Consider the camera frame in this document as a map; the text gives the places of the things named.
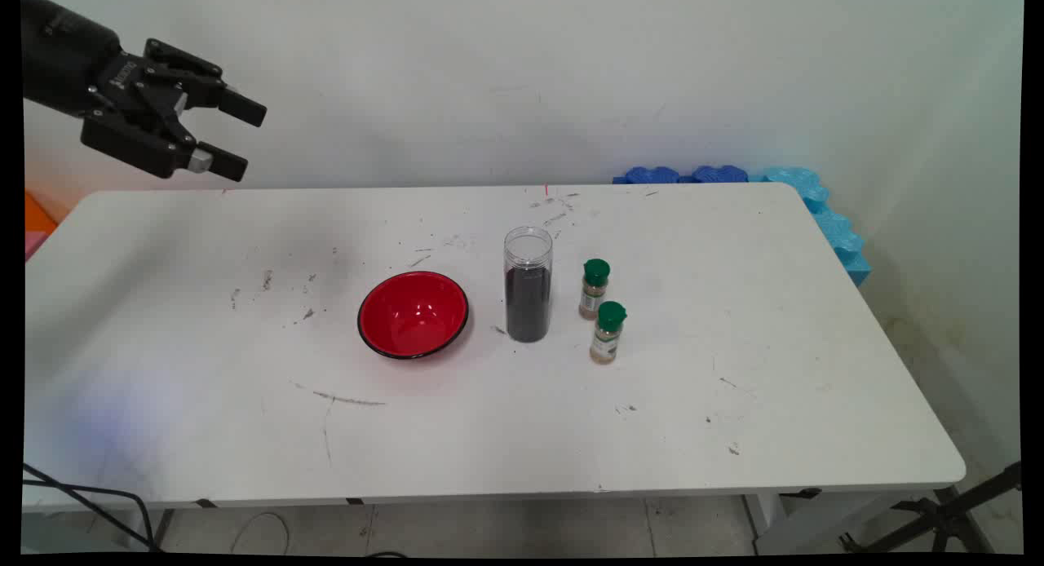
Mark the light blue foam mat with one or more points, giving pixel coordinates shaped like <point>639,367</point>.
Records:
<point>832,223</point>

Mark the pink foam mat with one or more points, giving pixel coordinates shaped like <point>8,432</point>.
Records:
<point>34,244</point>

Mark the red bowl with black rim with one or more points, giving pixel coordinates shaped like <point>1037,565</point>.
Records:
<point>412,317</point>

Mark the green-capped spice bottle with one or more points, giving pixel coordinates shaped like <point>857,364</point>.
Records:
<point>607,338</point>
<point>594,293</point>

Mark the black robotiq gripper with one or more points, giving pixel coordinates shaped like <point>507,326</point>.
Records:
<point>73,56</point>

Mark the dark blue foam mat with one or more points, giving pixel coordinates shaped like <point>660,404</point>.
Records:
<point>648,175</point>
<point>719,174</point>

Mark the black tripod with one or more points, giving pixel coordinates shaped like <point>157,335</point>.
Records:
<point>946,517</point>

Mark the white table leg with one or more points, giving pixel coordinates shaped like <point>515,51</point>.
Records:
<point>163,527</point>
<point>783,525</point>

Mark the orange foam mat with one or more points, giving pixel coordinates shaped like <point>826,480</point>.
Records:
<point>37,211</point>

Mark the clear jar with black grains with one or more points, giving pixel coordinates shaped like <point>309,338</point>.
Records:
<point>528,305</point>

